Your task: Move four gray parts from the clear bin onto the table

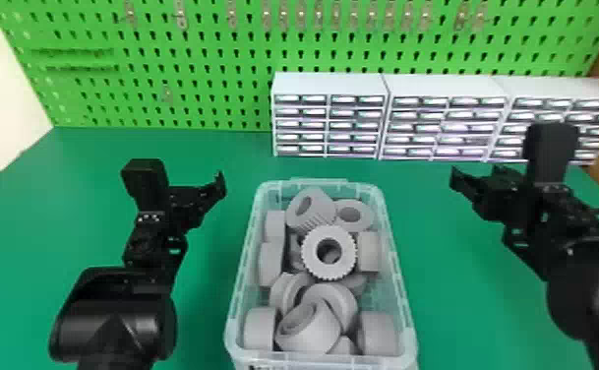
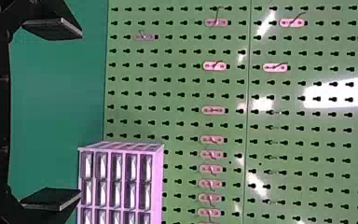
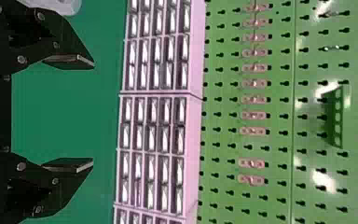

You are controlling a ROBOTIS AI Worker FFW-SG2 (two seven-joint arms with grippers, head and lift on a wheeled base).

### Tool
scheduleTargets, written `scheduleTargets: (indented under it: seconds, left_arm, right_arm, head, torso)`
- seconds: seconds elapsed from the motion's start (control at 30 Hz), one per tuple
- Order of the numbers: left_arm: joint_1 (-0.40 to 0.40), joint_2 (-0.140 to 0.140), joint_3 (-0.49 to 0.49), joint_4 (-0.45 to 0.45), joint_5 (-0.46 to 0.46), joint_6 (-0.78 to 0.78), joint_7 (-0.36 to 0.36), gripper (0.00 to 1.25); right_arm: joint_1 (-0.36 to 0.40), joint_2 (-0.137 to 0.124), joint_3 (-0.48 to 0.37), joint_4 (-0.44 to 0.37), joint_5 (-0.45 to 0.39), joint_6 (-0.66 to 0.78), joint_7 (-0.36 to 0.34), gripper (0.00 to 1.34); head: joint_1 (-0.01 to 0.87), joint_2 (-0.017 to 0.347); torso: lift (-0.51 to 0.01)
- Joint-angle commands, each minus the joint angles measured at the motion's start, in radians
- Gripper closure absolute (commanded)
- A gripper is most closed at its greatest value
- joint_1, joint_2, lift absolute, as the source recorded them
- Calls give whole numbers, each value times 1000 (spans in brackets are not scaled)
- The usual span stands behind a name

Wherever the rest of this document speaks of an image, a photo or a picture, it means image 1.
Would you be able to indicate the clear bin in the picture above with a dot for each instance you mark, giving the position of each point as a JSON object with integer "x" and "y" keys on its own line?
{"x": 397, "y": 310}

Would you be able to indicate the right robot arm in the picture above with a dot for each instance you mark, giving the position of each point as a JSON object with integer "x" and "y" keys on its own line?
{"x": 588, "y": 289}

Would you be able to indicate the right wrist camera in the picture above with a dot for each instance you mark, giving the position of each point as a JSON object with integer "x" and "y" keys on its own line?
{"x": 551, "y": 150}

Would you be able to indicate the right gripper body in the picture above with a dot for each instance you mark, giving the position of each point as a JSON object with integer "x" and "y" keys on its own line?
{"x": 508, "y": 199}

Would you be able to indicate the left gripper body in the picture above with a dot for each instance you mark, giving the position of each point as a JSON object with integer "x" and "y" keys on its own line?
{"x": 183, "y": 206}

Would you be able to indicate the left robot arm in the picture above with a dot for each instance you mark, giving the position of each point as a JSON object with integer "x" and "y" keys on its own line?
{"x": 115, "y": 315}

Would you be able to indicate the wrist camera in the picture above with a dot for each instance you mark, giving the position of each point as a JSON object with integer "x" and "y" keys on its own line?
{"x": 551, "y": 150}
{"x": 145, "y": 183}

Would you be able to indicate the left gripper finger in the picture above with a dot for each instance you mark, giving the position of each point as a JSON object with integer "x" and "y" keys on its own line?
{"x": 215, "y": 187}
{"x": 207, "y": 205}

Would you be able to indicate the white drawer cabinet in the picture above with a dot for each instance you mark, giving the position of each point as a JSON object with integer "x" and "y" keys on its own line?
{"x": 588, "y": 103}
{"x": 443, "y": 121}
{"x": 327, "y": 116}

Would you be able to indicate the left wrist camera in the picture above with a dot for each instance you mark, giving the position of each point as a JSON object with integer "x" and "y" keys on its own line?
{"x": 145, "y": 183}

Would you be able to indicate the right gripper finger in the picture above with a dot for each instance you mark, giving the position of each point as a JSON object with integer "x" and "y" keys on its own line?
{"x": 472, "y": 199}
{"x": 465, "y": 181}

